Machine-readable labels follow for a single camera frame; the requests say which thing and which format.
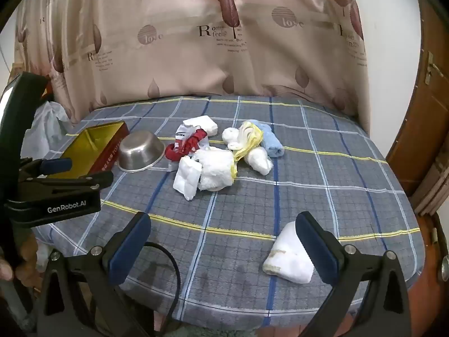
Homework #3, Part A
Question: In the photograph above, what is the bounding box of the white stained towel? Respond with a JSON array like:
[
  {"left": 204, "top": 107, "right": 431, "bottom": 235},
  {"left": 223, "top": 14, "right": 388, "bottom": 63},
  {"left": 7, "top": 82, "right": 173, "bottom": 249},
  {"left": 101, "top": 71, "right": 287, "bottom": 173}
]
[{"left": 262, "top": 221, "right": 314, "bottom": 284}]

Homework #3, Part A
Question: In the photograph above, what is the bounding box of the beige leaf print curtain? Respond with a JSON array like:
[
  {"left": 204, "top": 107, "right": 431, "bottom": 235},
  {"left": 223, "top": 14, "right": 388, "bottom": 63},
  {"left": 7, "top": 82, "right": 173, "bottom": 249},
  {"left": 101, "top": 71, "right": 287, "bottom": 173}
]
[{"left": 14, "top": 0, "right": 370, "bottom": 134}]

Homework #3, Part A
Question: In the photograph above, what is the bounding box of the person's left hand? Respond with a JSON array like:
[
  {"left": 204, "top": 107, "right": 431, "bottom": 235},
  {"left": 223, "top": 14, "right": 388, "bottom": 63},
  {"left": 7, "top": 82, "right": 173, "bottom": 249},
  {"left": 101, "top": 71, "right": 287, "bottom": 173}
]
[{"left": 0, "top": 232, "right": 40, "bottom": 281}]

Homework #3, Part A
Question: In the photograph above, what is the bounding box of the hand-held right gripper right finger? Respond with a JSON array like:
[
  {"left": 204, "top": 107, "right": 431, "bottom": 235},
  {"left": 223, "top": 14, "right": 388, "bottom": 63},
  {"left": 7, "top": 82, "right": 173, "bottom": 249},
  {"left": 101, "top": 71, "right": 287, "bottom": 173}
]
[{"left": 295, "top": 211, "right": 412, "bottom": 337}]

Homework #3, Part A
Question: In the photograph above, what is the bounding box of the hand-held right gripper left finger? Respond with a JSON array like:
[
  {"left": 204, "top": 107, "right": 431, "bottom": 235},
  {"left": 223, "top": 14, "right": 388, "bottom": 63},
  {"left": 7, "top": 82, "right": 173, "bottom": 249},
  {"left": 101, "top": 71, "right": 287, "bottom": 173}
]
[{"left": 35, "top": 211, "right": 152, "bottom": 337}]

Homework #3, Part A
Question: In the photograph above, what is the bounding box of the brass door latch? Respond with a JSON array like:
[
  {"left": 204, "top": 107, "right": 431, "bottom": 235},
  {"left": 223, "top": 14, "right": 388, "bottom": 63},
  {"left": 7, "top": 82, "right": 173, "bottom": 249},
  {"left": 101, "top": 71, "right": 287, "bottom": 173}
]
[{"left": 424, "top": 52, "right": 443, "bottom": 85}]

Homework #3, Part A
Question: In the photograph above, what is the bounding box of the brown wooden door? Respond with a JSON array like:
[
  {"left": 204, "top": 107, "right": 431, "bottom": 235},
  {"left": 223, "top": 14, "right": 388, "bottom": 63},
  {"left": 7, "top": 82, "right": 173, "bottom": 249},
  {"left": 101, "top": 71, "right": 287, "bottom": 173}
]
[{"left": 386, "top": 0, "right": 449, "bottom": 215}]

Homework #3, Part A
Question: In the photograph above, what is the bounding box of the red tin box gold inside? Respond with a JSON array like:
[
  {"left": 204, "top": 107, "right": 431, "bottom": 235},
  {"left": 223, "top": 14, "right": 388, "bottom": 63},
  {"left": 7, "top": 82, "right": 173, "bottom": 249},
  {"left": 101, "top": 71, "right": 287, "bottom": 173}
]
[{"left": 45, "top": 121, "right": 127, "bottom": 183}]

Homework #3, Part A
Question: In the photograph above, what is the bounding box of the red and white cloth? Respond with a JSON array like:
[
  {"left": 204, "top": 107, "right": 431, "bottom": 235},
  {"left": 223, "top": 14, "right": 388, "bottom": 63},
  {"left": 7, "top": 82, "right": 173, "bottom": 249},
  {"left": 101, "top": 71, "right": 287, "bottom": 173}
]
[{"left": 165, "top": 124, "right": 209, "bottom": 172}]

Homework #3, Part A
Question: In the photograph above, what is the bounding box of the white gauze cloth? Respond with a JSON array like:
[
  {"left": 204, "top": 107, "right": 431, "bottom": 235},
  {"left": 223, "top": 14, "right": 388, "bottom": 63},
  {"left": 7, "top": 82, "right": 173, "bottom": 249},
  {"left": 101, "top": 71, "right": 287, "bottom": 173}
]
[{"left": 173, "top": 155, "right": 203, "bottom": 201}]

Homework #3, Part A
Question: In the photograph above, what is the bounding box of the clear plastic bag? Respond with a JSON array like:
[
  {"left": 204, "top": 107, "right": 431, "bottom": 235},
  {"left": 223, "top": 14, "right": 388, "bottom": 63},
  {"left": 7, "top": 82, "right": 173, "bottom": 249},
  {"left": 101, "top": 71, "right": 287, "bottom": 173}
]
[{"left": 244, "top": 146, "right": 273, "bottom": 175}]

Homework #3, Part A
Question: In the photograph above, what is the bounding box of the white cotton ball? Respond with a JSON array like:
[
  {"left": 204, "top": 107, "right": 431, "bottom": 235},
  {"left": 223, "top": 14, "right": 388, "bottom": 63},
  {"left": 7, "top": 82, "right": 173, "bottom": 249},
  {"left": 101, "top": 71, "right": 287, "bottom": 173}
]
[{"left": 222, "top": 127, "right": 241, "bottom": 144}]

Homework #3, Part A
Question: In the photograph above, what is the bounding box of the black cable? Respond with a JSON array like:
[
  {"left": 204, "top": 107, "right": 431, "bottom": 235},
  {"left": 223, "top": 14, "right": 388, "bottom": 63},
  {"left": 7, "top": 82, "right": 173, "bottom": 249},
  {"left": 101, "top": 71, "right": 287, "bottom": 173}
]
[{"left": 144, "top": 242, "right": 181, "bottom": 324}]

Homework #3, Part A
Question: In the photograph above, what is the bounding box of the white foam block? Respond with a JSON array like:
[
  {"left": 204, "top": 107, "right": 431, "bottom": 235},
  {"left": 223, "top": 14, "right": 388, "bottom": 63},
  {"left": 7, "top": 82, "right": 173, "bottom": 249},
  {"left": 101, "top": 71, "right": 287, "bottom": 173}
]
[{"left": 182, "top": 115, "right": 218, "bottom": 137}]

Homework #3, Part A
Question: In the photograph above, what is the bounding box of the grey plaid tablecloth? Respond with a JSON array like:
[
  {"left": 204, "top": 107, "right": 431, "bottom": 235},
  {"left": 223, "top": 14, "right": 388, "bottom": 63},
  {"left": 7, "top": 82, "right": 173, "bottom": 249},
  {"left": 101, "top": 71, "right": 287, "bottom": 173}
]
[{"left": 31, "top": 95, "right": 421, "bottom": 327}]

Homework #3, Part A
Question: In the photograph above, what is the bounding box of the light blue towel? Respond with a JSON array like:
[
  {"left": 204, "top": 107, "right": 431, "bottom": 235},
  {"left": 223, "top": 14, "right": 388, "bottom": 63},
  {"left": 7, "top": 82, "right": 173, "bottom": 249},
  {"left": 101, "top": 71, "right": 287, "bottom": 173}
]
[{"left": 251, "top": 120, "right": 285, "bottom": 157}]

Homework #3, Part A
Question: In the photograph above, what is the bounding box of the cream fabric scrunchie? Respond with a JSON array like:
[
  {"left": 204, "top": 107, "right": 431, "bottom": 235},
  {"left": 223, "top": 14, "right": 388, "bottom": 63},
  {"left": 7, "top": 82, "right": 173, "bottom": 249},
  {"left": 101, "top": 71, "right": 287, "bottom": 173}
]
[{"left": 226, "top": 131, "right": 251, "bottom": 150}]

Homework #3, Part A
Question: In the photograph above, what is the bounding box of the white cloth with yellow edge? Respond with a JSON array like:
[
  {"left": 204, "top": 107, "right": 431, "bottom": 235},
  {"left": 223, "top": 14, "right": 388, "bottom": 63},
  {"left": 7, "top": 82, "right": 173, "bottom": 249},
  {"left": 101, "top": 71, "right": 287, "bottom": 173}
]
[{"left": 232, "top": 121, "right": 264, "bottom": 178}]

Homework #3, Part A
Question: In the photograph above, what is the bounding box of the stainless steel bowl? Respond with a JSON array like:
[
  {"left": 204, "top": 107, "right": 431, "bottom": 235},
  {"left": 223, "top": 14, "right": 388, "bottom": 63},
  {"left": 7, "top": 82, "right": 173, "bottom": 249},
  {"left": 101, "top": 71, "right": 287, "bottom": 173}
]
[{"left": 118, "top": 130, "right": 165, "bottom": 173}]

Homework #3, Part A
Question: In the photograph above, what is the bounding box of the white fluffy towel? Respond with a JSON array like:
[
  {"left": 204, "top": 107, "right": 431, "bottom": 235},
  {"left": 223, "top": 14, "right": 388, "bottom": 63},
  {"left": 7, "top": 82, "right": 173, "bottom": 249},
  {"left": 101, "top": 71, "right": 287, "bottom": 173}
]
[{"left": 191, "top": 146, "right": 235, "bottom": 192}]

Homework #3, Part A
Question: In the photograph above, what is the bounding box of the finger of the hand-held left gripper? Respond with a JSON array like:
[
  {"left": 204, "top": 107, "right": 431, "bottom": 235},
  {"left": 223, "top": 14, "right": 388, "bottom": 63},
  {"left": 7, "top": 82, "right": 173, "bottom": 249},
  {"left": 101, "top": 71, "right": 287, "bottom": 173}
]
[
  {"left": 20, "top": 170, "right": 114, "bottom": 198},
  {"left": 19, "top": 158, "right": 72, "bottom": 177}
]

